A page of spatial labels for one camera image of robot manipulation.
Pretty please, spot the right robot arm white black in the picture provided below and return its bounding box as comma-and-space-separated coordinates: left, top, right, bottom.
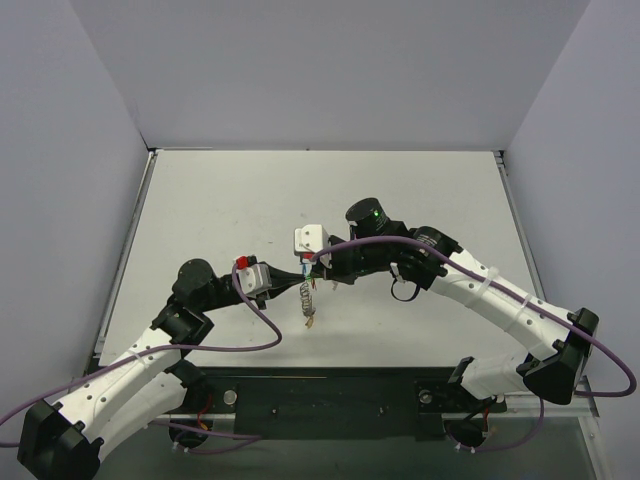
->
312, 198, 599, 409

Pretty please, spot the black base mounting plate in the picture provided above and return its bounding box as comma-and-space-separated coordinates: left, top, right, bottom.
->
174, 367, 506, 441

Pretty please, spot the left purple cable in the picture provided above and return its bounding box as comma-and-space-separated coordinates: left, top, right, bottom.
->
0, 264, 284, 456

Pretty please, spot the aluminium rail frame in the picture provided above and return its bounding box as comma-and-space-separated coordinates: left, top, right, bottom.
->
97, 150, 596, 479

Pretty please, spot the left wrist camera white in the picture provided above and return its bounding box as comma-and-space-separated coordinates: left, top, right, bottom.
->
235, 256, 273, 299

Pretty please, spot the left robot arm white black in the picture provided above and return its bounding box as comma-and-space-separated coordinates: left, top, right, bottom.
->
17, 256, 305, 479

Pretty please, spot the large keyring blue handle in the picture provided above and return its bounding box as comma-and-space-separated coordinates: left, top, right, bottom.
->
299, 263, 316, 329

